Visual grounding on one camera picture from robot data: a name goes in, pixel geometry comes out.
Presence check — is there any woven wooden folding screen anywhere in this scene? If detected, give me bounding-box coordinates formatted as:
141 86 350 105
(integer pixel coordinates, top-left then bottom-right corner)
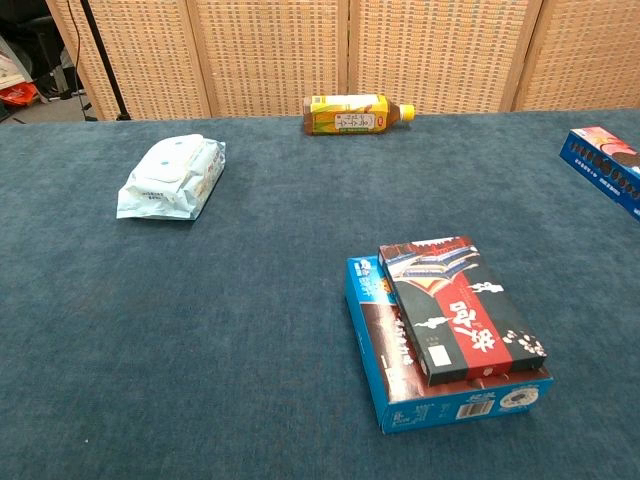
45 0 640 121

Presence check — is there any light blue wet wipes pack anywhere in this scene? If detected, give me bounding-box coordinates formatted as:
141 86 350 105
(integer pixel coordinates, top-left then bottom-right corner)
115 133 227 221

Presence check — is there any blue and pink cookie box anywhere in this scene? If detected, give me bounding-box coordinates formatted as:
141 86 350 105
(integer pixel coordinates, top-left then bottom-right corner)
558 125 640 223

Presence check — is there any black and red flat box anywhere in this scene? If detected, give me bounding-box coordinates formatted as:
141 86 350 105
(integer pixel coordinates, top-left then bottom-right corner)
377 235 548 387

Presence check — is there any large blue cookie box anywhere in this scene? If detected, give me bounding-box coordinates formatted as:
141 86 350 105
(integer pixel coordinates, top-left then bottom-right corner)
344 255 555 435

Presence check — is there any red plastic bag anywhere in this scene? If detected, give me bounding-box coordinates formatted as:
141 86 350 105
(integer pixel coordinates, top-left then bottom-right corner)
0 82 40 107

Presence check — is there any yellow label tea bottle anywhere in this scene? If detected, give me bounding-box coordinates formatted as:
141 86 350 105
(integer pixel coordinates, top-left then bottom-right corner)
302 93 417 137

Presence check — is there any black tripod stand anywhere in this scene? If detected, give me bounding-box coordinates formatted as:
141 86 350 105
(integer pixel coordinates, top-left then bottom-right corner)
79 0 132 122

